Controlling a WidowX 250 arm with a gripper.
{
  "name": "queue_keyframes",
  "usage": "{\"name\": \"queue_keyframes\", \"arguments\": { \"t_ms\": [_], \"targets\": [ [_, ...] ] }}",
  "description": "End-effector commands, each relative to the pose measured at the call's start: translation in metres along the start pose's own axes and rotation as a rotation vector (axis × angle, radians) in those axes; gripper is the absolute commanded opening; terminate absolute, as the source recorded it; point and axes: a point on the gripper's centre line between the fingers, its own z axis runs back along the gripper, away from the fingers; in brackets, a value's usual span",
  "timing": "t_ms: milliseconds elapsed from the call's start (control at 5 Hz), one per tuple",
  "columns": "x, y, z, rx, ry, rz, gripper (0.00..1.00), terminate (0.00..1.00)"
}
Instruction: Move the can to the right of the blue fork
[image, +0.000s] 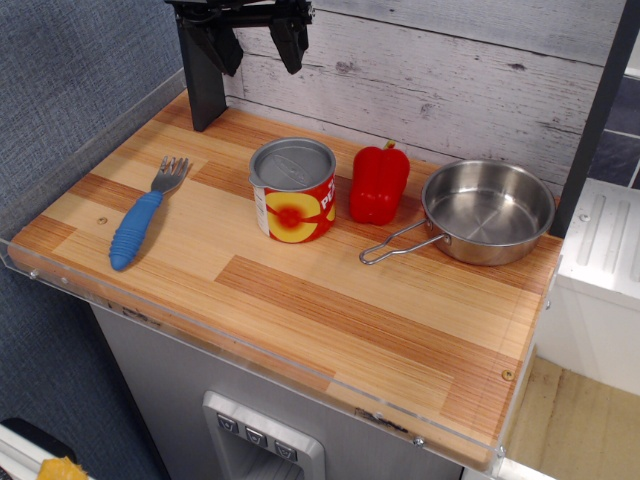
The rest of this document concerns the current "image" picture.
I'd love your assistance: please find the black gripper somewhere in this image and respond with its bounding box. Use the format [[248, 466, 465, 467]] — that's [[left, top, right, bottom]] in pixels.
[[167, 1, 314, 77]]

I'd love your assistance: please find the red peach can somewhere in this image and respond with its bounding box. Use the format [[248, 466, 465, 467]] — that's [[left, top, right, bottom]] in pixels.
[[249, 137, 336, 244]]

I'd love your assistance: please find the red bell pepper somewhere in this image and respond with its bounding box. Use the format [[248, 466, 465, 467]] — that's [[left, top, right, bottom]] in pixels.
[[349, 140, 410, 226]]

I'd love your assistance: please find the small steel pan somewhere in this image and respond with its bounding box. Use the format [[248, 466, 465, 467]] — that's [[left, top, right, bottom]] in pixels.
[[359, 160, 556, 266]]

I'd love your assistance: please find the grey toy fridge cabinet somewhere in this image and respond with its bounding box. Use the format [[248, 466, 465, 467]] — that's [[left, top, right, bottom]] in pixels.
[[93, 307, 463, 479]]

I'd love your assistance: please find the white toy sink unit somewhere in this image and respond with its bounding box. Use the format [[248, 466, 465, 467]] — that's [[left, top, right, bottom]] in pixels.
[[534, 179, 639, 394]]

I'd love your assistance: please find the white black tray corner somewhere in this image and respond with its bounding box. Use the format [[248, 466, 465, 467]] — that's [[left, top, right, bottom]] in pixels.
[[1, 419, 77, 479]]

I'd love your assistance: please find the yellow sponge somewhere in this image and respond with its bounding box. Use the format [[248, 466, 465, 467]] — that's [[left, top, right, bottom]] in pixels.
[[36, 457, 89, 480]]

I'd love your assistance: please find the dark grey left post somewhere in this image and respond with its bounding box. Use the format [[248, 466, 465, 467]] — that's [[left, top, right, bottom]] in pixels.
[[176, 15, 227, 132]]

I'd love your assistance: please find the dark grey post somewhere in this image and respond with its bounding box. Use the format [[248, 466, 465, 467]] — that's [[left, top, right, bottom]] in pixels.
[[549, 0, 639, 238], [176, 15, 227, 132]]

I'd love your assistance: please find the blue handled fork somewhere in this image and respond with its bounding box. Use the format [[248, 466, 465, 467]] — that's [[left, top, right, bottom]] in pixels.
[[109, 156, 190, 271]]

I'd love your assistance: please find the dark grey right post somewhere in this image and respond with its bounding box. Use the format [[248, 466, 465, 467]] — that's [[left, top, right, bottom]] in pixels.
[[549, 0, 639, 238]]

